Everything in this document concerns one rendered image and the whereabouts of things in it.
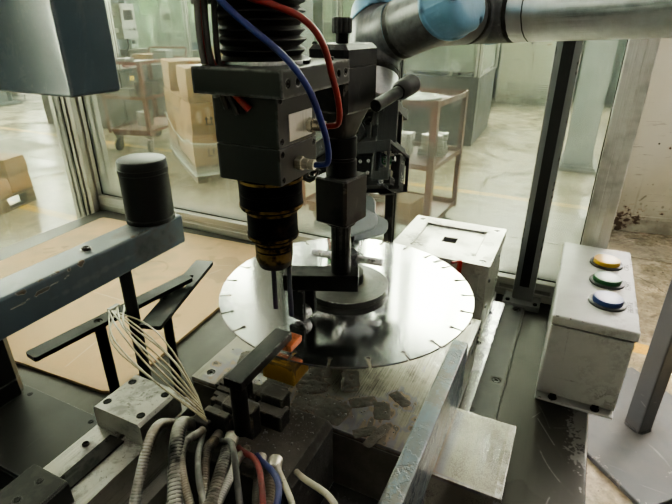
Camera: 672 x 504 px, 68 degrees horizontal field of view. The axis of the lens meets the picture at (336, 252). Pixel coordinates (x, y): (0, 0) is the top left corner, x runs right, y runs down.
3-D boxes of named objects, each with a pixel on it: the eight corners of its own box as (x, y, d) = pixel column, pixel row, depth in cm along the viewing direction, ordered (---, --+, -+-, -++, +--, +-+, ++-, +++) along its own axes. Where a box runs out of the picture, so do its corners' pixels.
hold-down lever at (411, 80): (367, 98, 54) (367, 71, 53) (421, 102, 52) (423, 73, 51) (335, 109, 48) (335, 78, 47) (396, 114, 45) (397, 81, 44)
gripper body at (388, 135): (386, 183, 62) (392, 91, 63) (326, 186, 66) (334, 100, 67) (407, 197, 68) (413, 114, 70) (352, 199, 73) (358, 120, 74)
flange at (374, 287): (401, 302, 62) (402, 285, 61) (315, 315, 59) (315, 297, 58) (371, 264, 72) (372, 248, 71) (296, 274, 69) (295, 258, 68)
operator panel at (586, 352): (549, 310, 98) (564, 241, 92) (610, 323, 94) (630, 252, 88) (533, 398, 76) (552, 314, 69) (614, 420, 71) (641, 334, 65)
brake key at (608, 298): (590, 299, 75) (593, 287, 74) (620, 305, 73) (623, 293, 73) (590, 312, 72) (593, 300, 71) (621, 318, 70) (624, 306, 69)
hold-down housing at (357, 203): (337, 211, 57) (337, 16, 48) (372, 220, 54) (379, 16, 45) (308, 227, 53) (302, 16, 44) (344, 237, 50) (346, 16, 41)
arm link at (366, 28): (382, -24, 64) (338, 2, 71) (376, 56, 63) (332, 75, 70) (420, 4, 70) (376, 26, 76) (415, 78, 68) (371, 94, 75)
